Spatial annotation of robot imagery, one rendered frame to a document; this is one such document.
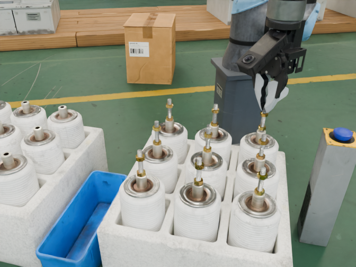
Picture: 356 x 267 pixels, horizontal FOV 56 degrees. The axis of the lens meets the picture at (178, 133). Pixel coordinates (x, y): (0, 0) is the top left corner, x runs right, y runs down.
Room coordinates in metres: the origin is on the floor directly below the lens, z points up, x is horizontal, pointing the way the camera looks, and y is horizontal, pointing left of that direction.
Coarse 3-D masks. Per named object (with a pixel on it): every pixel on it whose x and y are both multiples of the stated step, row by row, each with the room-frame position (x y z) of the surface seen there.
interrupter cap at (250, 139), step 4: (252, 132) 0.75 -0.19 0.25; (248, 136) 0.74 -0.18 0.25; (252, 136) 0.74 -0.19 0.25; (268, 136) 0.74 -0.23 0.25; (248, 140) 0.72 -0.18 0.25; (252, 140) 0.72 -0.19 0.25; (268, 140) 0.72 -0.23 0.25; (272, 140) 0.72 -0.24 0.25; (248, 144) 0.70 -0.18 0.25; (252, 144) 0.70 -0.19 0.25; (256, 144) 0.70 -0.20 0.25; (268, 144) 0.70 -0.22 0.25; (272, 144) 0.70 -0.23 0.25; (256, 148) 0.68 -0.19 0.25; (264, 148) 0.68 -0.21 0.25; (268, 148) 0.68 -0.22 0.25
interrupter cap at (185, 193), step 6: (186, 186) 0.54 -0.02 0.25; (204, 186) 0.54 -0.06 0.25; (210, 186) 0.54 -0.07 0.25; (180, 192) 0.52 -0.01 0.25; (186, 192) 0.52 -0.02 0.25; (204, 192) 0.52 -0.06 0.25; (210, 192) 0.52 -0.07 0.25; (180, 198) 0.50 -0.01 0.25; (186, 198) 0.50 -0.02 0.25; (192, 198) 0.50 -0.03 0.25; (204, 198) 0.51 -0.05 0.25; (210, 198) 0.50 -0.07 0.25; (186, 204) 0.48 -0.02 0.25; (192, 204) 0.48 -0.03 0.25; (198, 204) 0.48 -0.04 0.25; (204, 204) 0.48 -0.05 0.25; (210, 204) 0.49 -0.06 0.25
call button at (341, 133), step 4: (336, 128) 0.65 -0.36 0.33; (340, 128) 0.65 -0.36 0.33; (344, 128) 0.65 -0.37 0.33; (336, 132) 0.63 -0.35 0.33; (340, 132) 0.63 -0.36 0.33; (344, 132) 0.63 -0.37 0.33; (348, 132) 0.63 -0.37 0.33; (352, 132) 0.64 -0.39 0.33; (336, 136) 0.63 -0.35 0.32; (340, 136) 0.62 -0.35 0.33; (344, 136) 0.62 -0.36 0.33; (348, 136) 0.62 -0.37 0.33; (344, 140) 0.62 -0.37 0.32
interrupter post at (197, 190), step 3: (192, 186) 0.52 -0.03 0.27; (195, 186) 0.51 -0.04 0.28; (198, 186) 0.51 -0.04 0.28; (201, 186) 0.51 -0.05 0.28; (192, 189) 0.51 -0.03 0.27; (195, 189) 0.51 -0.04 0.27; (198, 189) 0.50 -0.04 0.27; (201, 189) 0.51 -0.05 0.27; (192, 192) 0.51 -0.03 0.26; (195, 192) 0.51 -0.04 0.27; (198, 192) 0.50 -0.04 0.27; (201, 192) 0.51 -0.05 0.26; (192, 195) 0.51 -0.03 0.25; (195, 195) 0.51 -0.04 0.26; (198, 195) 0.50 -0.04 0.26; (201, 195) 0.51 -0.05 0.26; (198, 198) 0.50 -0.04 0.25
